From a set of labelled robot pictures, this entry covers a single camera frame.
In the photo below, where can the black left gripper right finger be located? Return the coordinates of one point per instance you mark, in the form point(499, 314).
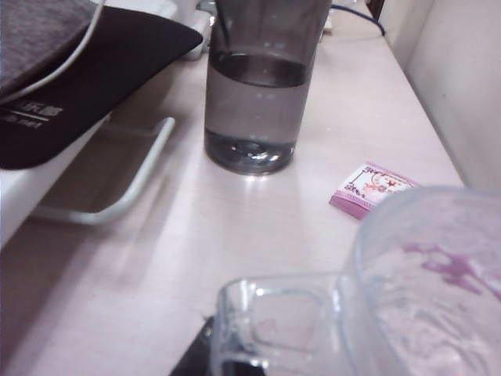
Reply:
point(244, 370)

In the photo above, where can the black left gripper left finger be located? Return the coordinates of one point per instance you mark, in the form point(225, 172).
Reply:
point(203, 352)

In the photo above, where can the clear plastic mug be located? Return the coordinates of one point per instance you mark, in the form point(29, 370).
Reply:
point(430, 313)

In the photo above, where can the tinted glass of water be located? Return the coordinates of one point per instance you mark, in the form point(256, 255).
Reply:
point(254, 117)

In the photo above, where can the white desk partition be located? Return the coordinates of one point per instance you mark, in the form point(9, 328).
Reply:
point(450, 78)

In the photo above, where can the pink paper packet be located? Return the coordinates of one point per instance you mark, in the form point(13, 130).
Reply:
point(360, 196)

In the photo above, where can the white riser stand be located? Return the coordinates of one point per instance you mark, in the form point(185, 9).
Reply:
point(15, 203)

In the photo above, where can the black mouse pad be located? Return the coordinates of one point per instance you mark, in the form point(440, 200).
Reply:
point(98, 70)

